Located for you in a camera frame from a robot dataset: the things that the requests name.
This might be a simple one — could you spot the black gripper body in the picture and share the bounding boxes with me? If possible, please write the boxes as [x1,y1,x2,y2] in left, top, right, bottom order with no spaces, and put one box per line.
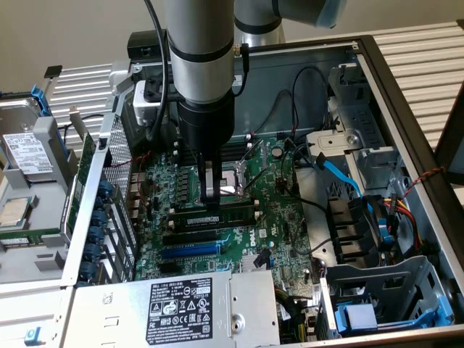
[176,92,236,157]

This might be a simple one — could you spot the green RAM stick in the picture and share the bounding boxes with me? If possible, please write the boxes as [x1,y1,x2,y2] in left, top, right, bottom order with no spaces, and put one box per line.
[0,234,62,251]
[167,204,255,231]

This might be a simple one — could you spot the CPU socket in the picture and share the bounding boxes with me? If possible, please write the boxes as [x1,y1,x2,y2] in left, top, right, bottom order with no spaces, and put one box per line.
[195,161,253,208]

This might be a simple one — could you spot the metal locking lever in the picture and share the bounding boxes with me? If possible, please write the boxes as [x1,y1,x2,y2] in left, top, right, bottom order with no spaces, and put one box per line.
[243,168,270,192]

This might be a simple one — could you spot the long black expansion slot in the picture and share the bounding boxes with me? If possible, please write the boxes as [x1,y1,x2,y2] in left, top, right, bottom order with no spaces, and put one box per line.
[162,230,219,247]

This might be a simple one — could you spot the open PC case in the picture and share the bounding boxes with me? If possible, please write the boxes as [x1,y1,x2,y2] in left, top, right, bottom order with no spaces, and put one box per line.
[54,34,464,348]

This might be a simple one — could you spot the green Dell motherboard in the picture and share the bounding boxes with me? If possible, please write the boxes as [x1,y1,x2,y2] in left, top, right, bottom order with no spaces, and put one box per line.
[133,136,324,288]

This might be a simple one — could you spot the blue expansion slot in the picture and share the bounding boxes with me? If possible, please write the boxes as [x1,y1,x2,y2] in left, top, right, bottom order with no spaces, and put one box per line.
[160,241,222,260]

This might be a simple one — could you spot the silver chipset heatsink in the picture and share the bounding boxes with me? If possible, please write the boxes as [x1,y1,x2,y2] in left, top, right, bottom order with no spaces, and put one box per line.
[238,253,273,273]

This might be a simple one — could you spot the black SATA connector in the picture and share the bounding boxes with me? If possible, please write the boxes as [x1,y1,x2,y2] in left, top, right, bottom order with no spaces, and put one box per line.
[253,248,273,269]

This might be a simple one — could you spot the short black expansion slot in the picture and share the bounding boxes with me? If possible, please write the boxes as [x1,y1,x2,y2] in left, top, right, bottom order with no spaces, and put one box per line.
[158,260,179,276]

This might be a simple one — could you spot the black box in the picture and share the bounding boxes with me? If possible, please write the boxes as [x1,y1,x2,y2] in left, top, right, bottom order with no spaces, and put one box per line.
[127,30,168,61]

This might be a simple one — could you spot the green graphics card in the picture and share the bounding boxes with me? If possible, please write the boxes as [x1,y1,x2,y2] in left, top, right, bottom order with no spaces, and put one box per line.
[59,104,98,242]

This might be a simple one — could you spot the grey metal disk bay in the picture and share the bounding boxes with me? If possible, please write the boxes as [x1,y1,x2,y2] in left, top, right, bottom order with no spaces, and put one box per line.
[304,62,409,194]

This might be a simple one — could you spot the blue disk carrier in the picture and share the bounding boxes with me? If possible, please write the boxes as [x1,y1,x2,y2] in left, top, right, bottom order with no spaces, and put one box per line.
[30,84,72,164]

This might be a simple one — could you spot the grey parts rack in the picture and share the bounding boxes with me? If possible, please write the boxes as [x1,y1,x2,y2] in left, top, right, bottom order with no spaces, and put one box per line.
[0,115,80,288]

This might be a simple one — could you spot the silver power supply unit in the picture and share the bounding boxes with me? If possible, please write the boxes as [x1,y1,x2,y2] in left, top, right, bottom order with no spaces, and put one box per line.
[59,270,282,348]

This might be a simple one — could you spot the silver hard disk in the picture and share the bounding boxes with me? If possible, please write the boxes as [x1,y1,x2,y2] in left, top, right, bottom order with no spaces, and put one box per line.
[0,99,56,183]

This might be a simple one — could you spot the disk bay with blue rails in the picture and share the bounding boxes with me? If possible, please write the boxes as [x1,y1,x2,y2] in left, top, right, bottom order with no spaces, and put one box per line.
[318,255,455,341]

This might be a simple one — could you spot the silver CPU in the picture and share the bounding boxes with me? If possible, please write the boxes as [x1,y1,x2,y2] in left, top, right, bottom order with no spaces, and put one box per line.
[0,197,33,230]

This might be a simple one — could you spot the dark panel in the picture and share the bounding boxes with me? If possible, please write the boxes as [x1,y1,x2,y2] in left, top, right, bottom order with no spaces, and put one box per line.
[434,81,464,186]

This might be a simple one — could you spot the blue latch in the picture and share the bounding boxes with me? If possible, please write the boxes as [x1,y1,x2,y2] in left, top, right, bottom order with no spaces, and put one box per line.
[23,326,43,348]

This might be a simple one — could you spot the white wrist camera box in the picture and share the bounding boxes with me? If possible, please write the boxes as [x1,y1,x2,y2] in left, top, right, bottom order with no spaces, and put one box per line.
[132,79,165,127]

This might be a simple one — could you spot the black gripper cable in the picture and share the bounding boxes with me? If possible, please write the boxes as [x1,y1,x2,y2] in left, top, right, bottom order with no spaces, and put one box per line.
[233,42,252,98]

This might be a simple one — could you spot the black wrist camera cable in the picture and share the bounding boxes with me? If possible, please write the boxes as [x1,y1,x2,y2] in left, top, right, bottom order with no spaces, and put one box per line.
[143,0,172,143]

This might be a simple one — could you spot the black looped wire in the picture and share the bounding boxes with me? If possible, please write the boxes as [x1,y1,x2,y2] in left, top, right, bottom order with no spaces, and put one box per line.
[289,65,330,144]

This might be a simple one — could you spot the short red black twisted wire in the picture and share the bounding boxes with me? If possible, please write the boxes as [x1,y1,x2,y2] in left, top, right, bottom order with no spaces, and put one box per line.
[110,151,153,170]

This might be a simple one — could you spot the black wire across motherboard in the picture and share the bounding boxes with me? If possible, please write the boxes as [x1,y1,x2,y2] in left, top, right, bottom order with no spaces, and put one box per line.
[281,137,330,215]

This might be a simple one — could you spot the thin black cable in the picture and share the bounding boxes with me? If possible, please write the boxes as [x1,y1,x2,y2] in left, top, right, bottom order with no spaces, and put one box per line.
[57,113,107,146]

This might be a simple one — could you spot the blue SATA wire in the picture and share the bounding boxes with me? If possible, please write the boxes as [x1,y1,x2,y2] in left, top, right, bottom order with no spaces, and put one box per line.
[315,152,396,253]

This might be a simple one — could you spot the power supply wire bundle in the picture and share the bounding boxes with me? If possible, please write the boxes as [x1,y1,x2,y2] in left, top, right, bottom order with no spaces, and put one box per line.
[274,284,320,344]

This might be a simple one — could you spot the black clip on white post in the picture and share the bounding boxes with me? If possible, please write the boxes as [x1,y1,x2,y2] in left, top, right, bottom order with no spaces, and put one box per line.
[36,65,64,97]

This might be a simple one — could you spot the yellow red power wires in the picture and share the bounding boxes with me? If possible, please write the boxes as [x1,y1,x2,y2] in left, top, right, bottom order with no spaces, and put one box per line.
[384,194,426,255]

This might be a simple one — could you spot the long red black twisted wire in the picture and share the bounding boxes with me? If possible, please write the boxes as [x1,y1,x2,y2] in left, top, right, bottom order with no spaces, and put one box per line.
[402,165,450,199]

